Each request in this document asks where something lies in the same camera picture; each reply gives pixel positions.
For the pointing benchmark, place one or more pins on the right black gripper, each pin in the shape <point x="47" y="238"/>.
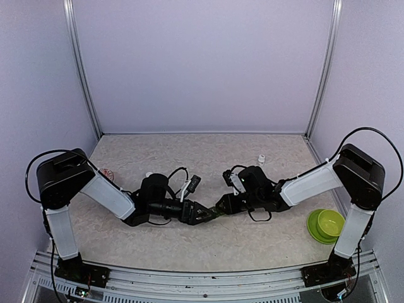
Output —
<point x="228" y="203"/>

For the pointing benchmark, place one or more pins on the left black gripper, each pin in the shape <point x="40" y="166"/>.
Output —
<point x="189" y="216"/>

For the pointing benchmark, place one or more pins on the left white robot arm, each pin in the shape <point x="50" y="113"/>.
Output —
<point x="69" y="173"/>

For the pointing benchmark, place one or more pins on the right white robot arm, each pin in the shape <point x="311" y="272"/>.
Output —
<point x="352" y="170"/>

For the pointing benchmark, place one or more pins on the small white pill bottle far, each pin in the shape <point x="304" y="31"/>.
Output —
<point x="261" y="159"/>

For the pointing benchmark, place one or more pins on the green plate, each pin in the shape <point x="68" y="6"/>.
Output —
<point x="312" y="226"/>

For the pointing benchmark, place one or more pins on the red patterned bowl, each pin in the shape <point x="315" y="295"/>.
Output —
<point x="108" y="173"/>

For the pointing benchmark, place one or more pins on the green bowl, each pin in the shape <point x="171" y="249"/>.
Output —
<point x="330" y="223"/>

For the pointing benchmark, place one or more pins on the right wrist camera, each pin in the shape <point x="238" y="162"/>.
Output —
<point x="232" y="180"/>

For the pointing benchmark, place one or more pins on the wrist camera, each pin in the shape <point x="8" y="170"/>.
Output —
<point x="189" y="187"/>
<point x="232" y="180"/>

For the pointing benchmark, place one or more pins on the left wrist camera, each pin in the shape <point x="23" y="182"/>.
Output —
<point x="189" y="187"/>

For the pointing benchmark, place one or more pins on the aluminium front rail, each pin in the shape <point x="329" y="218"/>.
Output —
<point x="289" y="284"/>

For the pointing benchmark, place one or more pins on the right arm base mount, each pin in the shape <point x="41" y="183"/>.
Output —
<point x="334" y="269"/>

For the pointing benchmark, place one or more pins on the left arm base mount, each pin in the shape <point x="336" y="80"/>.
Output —
<point x="76" y="270"/>

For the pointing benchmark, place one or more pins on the right aluminium corner post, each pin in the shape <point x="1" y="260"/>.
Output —
<point x="326" y="68"/>

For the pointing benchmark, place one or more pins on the aluminium corner post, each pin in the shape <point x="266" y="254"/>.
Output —
<point x="68" y="6"/>
<point x="326" y="68"/>

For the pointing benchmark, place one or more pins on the left aluminium corner post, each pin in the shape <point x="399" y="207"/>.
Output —
<point x="68" y="6"/>

